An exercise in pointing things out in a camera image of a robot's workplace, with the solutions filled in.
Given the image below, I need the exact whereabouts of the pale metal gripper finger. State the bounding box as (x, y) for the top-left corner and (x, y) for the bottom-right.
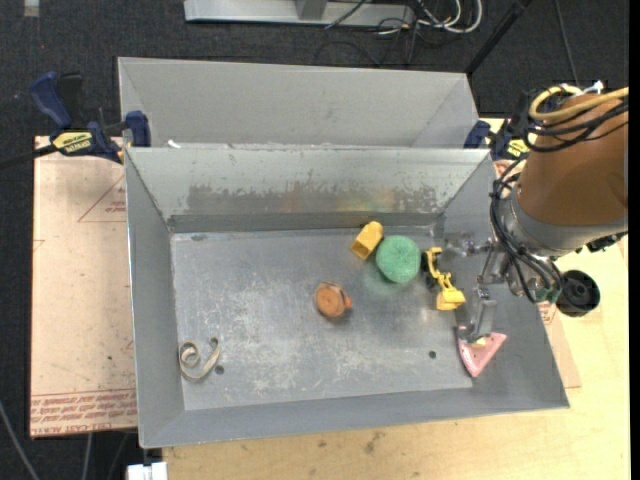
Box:
(443, 237), (495, 261)
(467, 287), (499, 342)

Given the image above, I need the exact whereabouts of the yellow toy excavator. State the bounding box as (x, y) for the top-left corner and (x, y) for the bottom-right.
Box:
(422, 246), (467, 312)

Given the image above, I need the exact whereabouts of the pink triangular wedge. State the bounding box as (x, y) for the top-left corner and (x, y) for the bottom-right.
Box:
(456, 325), (508, 379)

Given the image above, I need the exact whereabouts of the green scrubber ball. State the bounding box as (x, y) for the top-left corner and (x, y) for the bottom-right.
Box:
(375, 234), (422, 285)

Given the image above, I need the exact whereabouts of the yellow toy block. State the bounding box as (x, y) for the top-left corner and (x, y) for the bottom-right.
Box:
(349, 220), (385, 261)

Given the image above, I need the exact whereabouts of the orange round toy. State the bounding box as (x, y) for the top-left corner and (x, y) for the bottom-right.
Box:
(313, 280), (353, 320)

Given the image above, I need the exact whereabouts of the grey metal bin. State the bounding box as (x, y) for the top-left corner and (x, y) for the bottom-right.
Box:
(117, 56), (571, 449)

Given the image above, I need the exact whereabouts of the tan curled band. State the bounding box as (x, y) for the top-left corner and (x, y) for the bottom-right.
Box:
(178, 336), (222, 383)

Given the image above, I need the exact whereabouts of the brown cardboard board red print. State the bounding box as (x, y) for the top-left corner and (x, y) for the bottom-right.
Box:
(29, 135), (584, 439)

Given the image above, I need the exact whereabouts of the black cylinder on white bracket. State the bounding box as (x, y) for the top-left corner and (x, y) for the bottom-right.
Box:
(555, 269), (602, 318)

